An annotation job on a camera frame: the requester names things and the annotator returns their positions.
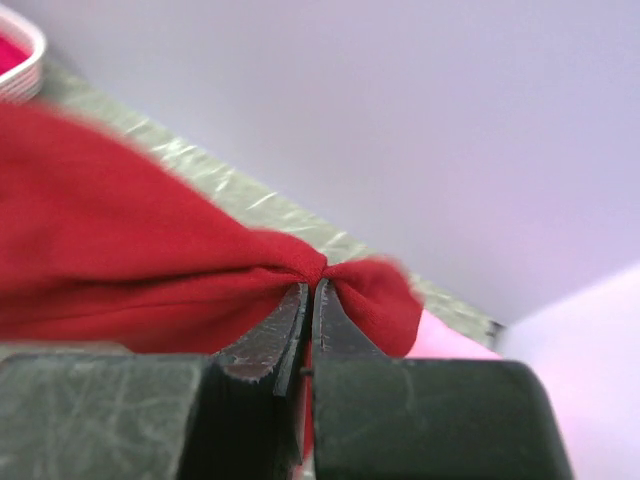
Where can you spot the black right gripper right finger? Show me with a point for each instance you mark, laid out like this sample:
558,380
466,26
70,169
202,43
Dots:
376,417

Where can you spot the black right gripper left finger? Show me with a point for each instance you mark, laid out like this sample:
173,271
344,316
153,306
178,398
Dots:
97,411

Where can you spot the dark red t shirt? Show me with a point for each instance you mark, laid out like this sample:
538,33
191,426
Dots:
100,243

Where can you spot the white plastic laundry basket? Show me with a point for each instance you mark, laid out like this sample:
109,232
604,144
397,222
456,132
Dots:
24,81

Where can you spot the crimson t shirt in basket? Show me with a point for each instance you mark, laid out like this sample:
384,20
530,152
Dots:
11,55

